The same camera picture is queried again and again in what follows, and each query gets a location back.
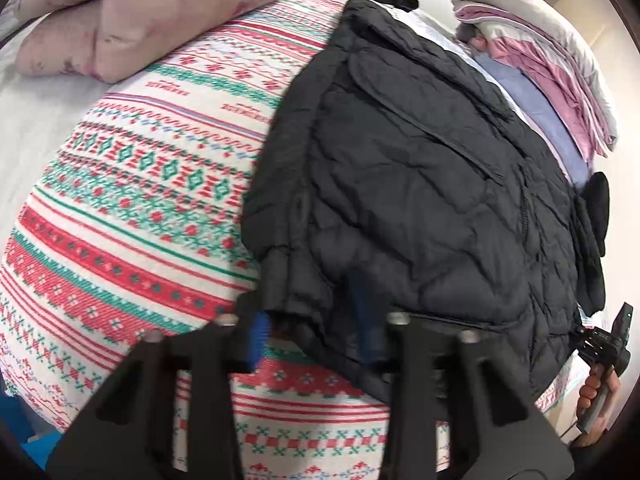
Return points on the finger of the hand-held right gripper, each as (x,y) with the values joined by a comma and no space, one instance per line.
(585,342)

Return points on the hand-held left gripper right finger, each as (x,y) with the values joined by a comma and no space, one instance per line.
(369,317)

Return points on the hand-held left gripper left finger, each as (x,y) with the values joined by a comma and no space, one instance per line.
(261,336)

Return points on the black quilted jacket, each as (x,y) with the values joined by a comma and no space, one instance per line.
(425,185)

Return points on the person's right forearm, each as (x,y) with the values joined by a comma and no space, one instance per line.
(592,452)

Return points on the person's right hand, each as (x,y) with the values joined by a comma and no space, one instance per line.
(590,391)

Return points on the red green patterned blanket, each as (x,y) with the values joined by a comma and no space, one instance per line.
(150,200)

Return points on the lavender bed sheet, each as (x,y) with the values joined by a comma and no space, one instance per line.
(537,110)

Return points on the blue object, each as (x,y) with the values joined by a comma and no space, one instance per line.
(22,430)

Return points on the folded pink grey quilt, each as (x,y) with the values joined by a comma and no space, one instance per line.
(545,45)

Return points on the pink floral pillow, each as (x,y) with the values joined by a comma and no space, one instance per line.
(125,20)

